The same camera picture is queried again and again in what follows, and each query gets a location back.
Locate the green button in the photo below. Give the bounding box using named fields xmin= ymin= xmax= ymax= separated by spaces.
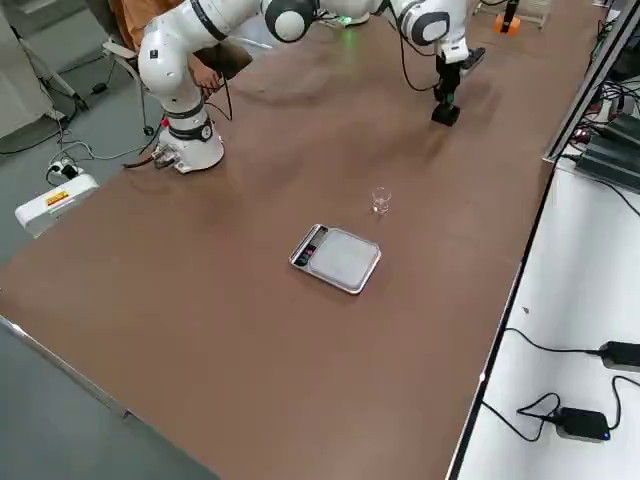
xmin=431 ymin=94 xmax=462 ymax=127

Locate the clear measuring cup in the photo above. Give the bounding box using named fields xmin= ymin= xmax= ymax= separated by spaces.
xmin=370 ymin=187 xmax=392 ymax=216

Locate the white electronic scale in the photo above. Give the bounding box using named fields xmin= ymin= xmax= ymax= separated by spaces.
xmin=288 ymin=223 xmax=383 ymax=297

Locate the white box with warning label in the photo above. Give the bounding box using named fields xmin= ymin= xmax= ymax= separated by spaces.
xmin=13 ymin=173 xmax=101 ymax=239

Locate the small black power supply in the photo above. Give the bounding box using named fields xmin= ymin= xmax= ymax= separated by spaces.
xmin=602 ymin=112 xmax=640 ymax=147

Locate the large black power supply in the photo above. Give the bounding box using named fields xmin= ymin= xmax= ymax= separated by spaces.
xmin=573 ymin=133 xmax=640 ymax=194

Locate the brown board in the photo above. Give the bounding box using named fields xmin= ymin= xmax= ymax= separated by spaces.
xmin=197 ymin=42 xmax=254 ymax=81

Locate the black power adapter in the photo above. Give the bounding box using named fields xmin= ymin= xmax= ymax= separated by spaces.
xmin=598 ymin=340 xmax=640 ymax=373

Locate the person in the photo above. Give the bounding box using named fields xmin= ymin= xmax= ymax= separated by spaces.
xmin=108 ymin=0 xmax=224 ymax=96

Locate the grey office chair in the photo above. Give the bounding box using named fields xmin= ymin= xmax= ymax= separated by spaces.
xmin=102 ymin=39 xmax=156 ymax=137

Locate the black adapter with blue light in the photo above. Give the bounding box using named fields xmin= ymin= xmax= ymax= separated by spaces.
xmin=553 ymin=406 xmax=612 ymax=444

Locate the white power strip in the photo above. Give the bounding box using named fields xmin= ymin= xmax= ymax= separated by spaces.
xmin=46 ymin=157 xmax=85 ymax=185

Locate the black tripod stand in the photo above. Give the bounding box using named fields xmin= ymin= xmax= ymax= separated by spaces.
xmin=9 ymin=19 xmax=91 ymax=112

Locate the white cabinet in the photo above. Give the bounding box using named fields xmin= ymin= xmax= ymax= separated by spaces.
xmin=0 ymin=0 xmax=69 ymax=140

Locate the white wire rack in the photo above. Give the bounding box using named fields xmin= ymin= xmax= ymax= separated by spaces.
xmin=472 ymin=0 xmax=554 ymax=30

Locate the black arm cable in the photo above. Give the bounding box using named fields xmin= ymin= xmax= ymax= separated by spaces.
xmin=397 ymin=19 xmax=444 ymax=94

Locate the aluminium frame rail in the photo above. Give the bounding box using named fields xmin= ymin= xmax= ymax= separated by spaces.
xmin=542 ymin=0 xmax=640 ymax=164

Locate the black adapter cable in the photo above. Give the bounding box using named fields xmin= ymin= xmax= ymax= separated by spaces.
xmin=503 ymin=327 xmax=604 ymax=355
xmin=607 ymin=374 xmax=640 ymax=432
xmin=480 ymin=392 xmax=564 ymax=444

